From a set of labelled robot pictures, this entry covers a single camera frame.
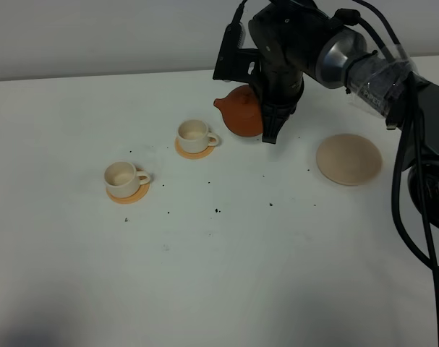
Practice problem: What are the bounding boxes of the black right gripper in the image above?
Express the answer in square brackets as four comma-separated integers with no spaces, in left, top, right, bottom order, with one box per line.
[237,48,304,144]

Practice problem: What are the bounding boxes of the brown clay teapot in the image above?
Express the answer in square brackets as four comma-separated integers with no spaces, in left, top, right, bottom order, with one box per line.
[213,85,263,137]

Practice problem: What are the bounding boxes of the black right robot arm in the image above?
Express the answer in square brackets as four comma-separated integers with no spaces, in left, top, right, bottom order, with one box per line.
[248,1,439,228]

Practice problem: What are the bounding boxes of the beige round teapot coaster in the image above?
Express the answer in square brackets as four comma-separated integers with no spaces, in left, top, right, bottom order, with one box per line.
[316,134,383,187]

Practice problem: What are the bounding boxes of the white teacup far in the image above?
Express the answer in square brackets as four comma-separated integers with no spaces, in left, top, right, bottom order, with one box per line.
[176,119,220,154]

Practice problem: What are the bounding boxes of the white teacup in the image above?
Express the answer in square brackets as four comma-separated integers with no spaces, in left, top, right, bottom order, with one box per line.
[176,119,220,154]
[103,161,151,198]

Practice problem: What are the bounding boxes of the orange coaster far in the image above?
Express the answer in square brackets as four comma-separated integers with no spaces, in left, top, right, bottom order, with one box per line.
[174,139,215,160]

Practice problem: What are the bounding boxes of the orange coaster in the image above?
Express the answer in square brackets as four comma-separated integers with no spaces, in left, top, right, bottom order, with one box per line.
[106,170,151,204]
[174,139,215,160]

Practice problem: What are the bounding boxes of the orange coaster near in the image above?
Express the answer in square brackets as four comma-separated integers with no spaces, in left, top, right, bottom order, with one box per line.
[106,170,151,204]

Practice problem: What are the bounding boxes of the white teacup near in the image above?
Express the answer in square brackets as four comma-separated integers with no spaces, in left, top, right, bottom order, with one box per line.
[103,161,151,198]

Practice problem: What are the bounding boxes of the black right camera cable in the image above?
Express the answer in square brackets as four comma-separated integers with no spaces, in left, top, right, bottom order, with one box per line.
[236,0,439,347]

